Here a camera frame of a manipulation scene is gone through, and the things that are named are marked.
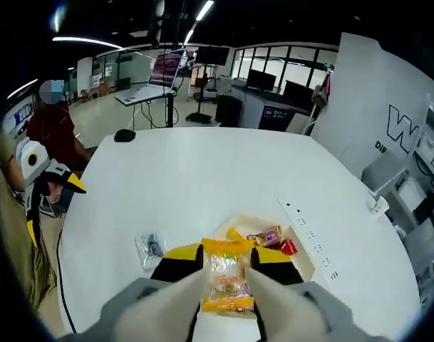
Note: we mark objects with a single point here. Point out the dark grey counter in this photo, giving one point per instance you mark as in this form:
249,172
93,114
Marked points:
252,107

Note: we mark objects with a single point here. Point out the coat stand with grey bag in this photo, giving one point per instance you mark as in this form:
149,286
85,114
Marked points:
320,94

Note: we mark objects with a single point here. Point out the black monitor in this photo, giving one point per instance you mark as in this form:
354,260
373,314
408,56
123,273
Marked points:
261,80
298,92

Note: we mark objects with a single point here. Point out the metal shelf rack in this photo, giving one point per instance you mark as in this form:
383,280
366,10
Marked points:
428,107

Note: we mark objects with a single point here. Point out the beige paper container tray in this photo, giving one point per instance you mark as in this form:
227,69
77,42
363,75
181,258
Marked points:
302,263

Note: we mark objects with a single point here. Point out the black waste bin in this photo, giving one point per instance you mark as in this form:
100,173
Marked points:
228,110

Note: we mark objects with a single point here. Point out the person's left hand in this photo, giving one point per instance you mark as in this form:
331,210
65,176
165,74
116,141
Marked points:
54,190

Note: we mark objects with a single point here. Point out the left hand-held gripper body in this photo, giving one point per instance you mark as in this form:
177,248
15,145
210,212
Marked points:
31,156

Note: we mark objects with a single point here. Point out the orange-brown food packet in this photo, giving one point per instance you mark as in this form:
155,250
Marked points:
264,236

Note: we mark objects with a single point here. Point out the open laptop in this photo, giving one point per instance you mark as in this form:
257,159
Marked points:
163,67

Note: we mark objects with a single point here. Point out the black computer mouse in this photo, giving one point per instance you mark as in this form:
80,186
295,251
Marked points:
124,135

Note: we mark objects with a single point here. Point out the black television on stand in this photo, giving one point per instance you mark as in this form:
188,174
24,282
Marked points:
213,55

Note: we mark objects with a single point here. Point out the yellow pastry food packet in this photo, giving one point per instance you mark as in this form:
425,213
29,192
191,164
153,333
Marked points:
235,234
227,285

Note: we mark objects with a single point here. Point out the small red food packet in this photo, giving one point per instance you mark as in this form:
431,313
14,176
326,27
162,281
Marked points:
288,246

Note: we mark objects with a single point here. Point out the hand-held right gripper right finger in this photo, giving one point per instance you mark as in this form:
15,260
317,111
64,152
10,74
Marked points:
277,272

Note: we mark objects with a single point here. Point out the ceiling light strip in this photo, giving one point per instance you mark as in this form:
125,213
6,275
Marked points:
81,39

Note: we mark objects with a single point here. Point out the white paper cup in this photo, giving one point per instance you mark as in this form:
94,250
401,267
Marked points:
380,206

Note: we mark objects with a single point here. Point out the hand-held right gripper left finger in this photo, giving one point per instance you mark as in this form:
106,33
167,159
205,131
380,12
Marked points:
177,267

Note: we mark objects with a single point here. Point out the white power strip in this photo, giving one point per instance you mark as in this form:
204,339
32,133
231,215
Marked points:
309,242

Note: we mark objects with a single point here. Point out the white logo wall panel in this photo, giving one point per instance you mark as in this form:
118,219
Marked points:
362,89

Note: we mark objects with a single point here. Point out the laptop stand pole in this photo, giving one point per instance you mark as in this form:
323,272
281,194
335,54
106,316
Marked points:
170,110

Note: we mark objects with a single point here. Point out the person in beige shirt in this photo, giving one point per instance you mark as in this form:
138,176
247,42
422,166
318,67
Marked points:
10,249

